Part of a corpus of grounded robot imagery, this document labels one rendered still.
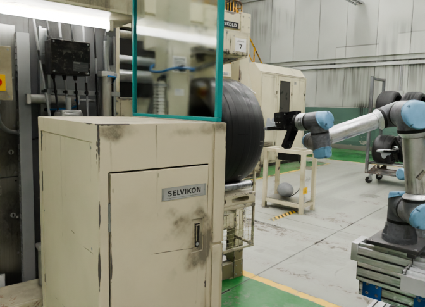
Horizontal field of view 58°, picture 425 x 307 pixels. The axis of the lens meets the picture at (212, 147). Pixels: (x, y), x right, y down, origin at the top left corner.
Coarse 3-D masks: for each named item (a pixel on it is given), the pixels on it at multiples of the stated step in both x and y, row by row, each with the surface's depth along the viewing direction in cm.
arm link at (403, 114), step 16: (400, 112) 157; (416, 112) 153; (400, 128) 159; (416, 128) 153; (416, 144) 157; (416, 160) 158; (416, 176) 158; (416, 192) 159; (400, 208) 168; (416, 208) 158; (416, 224) 158
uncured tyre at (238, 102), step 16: (224, 80) 198; (224, 96) 185; (240, 96) 190; (224, 112) 182; (240, 112) 185; (256, 112) 192; (240, 128) 183; (256, 128) 190; (240, 144) 184; (256, 144) 191; (240, 160) 189; (256, 160) 196
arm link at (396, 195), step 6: (390, 192) 177; (396, 192) 174; (402, 192) 172; (390, 198) 177; (396, 198) 174; (390, 204) 176; (396, 204) 172; (390, 210) 177; (396, 210) 171; (390, 216) 177; (396, 216) 174
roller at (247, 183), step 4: (240, 180) 207; (244, 180) 208; (248, 180) 209; (228, 184) 200; (232, 184) 201; (236, 184) 202; (240, 184) 204; (244, 184) 206; (248, 184) 207; (252, 184) 210; (228, 188) 199; (232, 188) 201; (236, 188) 203; (240, 188) 205; (244, 188) 207
